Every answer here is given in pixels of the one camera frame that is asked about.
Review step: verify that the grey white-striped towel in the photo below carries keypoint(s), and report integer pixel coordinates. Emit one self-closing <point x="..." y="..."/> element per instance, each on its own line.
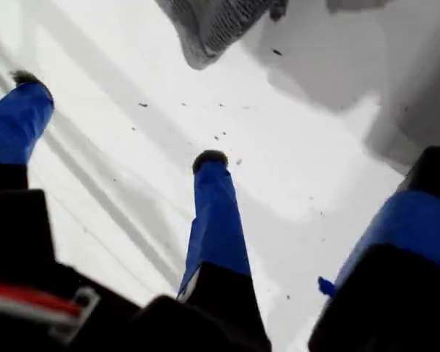
<point x="212" y="25"/>

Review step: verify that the small dark debris piece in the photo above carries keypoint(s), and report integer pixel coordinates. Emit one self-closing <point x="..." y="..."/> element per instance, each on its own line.
<point x="277" y="52"/>

